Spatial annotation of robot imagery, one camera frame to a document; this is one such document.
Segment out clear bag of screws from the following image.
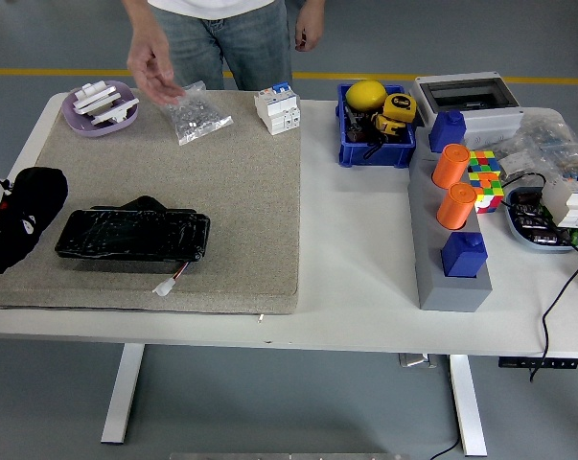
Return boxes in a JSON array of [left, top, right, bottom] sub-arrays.
[[156, 80, 234, 148]]

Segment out person's left hand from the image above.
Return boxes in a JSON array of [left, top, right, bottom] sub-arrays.
[[293, 11, 326, 53]]

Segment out yellow and black tool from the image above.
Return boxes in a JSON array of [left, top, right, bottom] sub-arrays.
[[370, 112, 407, 140]]

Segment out black table control panel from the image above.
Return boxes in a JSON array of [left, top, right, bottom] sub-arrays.
[[497, 356, 578, 370]]

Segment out yellow lemon-shaped ball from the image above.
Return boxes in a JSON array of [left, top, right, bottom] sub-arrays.
[[344, 80, 388, 112]]

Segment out blue block with knob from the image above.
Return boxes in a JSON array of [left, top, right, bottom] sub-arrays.
[[440, 231, 489, 279], [428, 108, 467, 153]]

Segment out orange cylinder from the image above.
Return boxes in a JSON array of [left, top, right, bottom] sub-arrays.
[[430, 142, 471, 189], [435, 181, 477, 230]]

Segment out dark brown tool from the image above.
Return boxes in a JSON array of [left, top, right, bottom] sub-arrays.
[[343, 104, 381, 145]]

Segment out silver plate under table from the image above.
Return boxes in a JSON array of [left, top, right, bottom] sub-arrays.
[[397, 353, 438, 369]]

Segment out small bag with white part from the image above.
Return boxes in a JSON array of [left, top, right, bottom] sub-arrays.
[[497, 150, 539, 181]]

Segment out multicoloured puzzle cube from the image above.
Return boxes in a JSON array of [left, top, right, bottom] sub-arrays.
[[466, 149, 505, 215]]

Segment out grey slotted base block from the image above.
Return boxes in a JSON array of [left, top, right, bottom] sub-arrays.
[[406, 141, 494, 312]]

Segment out black glossy panel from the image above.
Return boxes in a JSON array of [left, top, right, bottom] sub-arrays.
[[54, 195, 211, 264]]

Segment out white plastic bracket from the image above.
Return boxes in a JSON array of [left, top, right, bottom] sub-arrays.
[[90, 98, 140, 127]]

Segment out white connector with coloured wires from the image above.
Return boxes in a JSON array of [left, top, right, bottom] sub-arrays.
[[152, 261, 192, 295]]

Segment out stacked white plastic strips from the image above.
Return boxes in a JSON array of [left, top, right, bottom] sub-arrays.
[[72, 81, 118, 115]]

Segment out light blue bowl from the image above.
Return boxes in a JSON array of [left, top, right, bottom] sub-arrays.
[[502, 185, 578, 254]]

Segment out grey-brown mat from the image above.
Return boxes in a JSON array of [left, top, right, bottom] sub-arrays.
[[0, 87, 303, 316]]

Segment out yellow tape measure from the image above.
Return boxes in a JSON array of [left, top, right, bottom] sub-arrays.
[[381, 93, 418, 121]]

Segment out person's right hand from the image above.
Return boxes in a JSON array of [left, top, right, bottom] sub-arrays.
[[127, 31, 185, 105]]

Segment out white circuit breaker blue switches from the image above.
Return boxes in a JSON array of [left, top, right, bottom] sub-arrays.
[[541, 172, 578, 229], [253, 80, 303, 138]]

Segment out purple shallow bowl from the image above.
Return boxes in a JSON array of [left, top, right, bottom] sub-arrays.
[[60, 80, 140, 139]]

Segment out blue plastic bin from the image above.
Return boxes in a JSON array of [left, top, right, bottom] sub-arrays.
[[335, 82, 417, 169]]

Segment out white electrical distribution box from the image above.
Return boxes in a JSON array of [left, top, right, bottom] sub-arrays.
[[408, 71, 525, 145]]

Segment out black floor cable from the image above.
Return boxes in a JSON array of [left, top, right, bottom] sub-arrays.
[[429, 436, 464, 460]]

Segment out person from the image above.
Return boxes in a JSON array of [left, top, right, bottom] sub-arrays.
[[147, 0, 294, 92]]

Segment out black printed rag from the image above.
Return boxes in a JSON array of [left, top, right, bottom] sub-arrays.
[[0, 166, 69, 275]]

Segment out white table leg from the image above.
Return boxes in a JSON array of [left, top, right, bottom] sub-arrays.
[[100, 343, 146, 445], [449, 354, 489, 457]]

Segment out black power cable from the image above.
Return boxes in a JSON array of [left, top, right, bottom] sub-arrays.
[[501, 172, 578, 383]]

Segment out large clear bag of parts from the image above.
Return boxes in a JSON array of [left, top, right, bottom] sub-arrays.
[[465, 107, 578, 193]]

